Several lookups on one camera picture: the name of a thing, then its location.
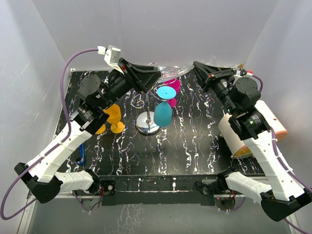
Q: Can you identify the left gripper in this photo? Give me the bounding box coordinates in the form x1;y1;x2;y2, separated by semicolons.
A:
99;58;163;110

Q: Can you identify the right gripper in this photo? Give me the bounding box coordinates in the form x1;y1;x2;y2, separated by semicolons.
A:
192;62;237;116

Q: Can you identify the clear wine glass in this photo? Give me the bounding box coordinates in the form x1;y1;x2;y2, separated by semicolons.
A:
148;54;221;85

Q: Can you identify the blue wine glass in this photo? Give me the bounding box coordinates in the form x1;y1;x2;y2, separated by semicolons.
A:
154;86;176;127

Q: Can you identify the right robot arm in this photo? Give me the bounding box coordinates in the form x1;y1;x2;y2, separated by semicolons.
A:
193;61;312;222

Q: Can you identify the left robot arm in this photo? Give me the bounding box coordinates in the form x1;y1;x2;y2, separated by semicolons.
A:
14;58;161;203

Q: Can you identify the magenta wine glass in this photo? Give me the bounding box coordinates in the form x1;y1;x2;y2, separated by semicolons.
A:
165;78;181;108

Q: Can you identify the orange wine glass right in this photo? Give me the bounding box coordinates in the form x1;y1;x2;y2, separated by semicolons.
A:
104;104;124;134

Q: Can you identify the orange wine glass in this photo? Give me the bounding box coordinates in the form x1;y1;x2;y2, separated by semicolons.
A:
96;124;106;135
104;104;124;134

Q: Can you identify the chrome wine glass rack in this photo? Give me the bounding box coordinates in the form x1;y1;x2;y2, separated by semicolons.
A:
131;61;176;136

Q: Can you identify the orange wine glass left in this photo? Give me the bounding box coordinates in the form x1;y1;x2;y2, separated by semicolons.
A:
96;124;106;135

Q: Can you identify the blue carabiner clip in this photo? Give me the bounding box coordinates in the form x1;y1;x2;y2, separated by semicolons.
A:
76;143;85;165

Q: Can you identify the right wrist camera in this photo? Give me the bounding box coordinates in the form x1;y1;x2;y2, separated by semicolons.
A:
233;68;253;79

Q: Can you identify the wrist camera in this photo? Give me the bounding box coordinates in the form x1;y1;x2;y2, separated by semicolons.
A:
97;45;124;74
233;68;253;79

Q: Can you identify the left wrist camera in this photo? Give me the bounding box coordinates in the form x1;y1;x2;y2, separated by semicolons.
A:
97;45;124;74

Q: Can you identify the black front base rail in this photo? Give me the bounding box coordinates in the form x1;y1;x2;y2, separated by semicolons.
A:
77;170;242;208

